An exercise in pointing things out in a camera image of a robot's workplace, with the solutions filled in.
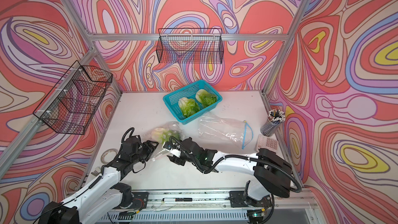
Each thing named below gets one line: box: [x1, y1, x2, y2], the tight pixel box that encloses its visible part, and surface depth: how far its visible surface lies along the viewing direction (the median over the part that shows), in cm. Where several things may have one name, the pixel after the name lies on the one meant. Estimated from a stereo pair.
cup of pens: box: [260, 108, 286, 137], surface depth 88 cm
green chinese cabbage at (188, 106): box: [178, 96, 201, 117], surface depth 101 cm
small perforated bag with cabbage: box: [143, 121, 186, 144], surface depth 93 cm
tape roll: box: [100, 148, 118, 164], surface depth 90 cm
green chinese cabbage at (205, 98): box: [195, 89, 218, 107], surface depth 104 cm
